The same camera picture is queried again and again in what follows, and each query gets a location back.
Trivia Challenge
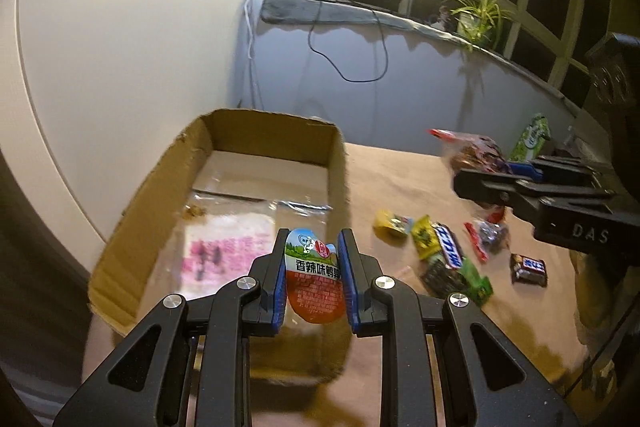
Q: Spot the clear red-edged nut bag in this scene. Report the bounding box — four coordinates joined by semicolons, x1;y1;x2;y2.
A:
464;220;510;263

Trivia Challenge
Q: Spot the black snack packet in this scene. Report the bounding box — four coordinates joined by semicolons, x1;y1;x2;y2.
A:
420;255;464;299

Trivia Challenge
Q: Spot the brown cardboard box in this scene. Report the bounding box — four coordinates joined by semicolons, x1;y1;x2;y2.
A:
86;107;354;385

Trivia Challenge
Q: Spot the white cable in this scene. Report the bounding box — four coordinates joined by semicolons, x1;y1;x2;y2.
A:
242;0;286;111

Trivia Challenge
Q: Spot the green white snack bag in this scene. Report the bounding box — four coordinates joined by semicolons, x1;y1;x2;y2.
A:
509;113;551;162

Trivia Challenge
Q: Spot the dark snickers bar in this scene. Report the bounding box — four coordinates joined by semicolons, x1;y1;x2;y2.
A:
433;223;464;270

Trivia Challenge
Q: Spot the grey sill cloth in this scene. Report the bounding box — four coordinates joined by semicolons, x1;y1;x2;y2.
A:
259;0;582;116

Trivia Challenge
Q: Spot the large clear nut bag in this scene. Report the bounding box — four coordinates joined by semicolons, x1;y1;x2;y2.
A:
428;129;511;174

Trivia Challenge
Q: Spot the yellow jelly cup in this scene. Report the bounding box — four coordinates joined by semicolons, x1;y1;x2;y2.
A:
373;209;413;241

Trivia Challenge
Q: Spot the yellow green snack packet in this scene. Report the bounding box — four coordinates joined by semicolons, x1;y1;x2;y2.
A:
410;215;442;261

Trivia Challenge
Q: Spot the potted spider plant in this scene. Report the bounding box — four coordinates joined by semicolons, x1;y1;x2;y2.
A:
450;0;515;53

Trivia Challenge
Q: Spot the small snickers bar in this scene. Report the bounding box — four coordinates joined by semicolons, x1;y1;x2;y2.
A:
510;254;548;287

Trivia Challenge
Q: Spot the pink printed plastic bag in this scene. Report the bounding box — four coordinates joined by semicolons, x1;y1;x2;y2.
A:
179;212;276;300

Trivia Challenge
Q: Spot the black camera box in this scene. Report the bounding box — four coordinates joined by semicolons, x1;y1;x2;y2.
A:
586;32;639;198

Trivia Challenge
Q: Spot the black cable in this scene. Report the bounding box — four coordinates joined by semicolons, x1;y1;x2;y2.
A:
286;0;391;84

